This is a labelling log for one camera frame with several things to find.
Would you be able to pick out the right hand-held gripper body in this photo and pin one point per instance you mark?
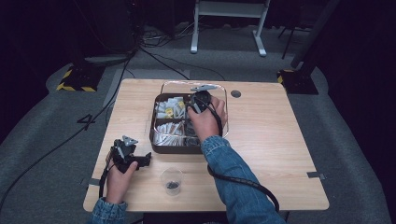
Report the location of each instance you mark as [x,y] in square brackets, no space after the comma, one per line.
[202,99]

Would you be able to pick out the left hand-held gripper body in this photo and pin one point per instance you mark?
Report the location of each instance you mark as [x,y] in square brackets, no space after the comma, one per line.
[124,153]

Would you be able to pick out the dark brown compartment tray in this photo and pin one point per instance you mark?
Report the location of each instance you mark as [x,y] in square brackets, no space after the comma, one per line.
[174,150]

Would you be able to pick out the pile of dark small parts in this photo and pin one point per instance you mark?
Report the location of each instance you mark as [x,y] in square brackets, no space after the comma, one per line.
[191,138]

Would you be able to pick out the person's right hand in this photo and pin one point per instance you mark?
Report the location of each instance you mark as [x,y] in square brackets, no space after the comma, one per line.
[204,124]

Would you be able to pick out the person's left hand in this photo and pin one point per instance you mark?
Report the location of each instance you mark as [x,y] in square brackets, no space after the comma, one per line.
[118,185]

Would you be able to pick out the clear plastic tray lid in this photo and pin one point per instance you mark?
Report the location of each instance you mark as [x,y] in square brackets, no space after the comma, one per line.
[174,87]

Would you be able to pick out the clear plastic cup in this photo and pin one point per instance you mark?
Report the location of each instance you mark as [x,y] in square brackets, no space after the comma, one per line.
[171,178]

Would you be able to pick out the pile of yellow-labelled white packets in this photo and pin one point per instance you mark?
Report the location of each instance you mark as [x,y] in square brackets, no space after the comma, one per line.
[170,109]

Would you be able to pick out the dark round table grommet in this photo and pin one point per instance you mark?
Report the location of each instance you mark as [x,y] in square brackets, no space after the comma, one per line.
[235,93]

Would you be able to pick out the pile of plain white packets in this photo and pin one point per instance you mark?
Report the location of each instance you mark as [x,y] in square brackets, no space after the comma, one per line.
[169,134]

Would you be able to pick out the dark bits in cup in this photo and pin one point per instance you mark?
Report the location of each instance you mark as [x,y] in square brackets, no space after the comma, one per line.
[172,185]

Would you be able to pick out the grey tape strip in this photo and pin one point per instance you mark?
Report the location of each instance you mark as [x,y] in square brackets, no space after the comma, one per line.
[316,175]
[92,181]

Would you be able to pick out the black yellow striped stand base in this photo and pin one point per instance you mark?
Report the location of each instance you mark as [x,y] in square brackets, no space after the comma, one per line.
[79,79]
[297,81]

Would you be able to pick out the black tripod legs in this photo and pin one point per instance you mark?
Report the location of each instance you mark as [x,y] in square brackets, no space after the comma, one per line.
[291,39]

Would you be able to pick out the white metal table frame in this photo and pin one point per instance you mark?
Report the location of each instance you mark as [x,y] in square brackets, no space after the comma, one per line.
[229,11]

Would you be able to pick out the dark metal stand post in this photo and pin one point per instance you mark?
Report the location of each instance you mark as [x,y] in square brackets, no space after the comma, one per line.
[314,31]

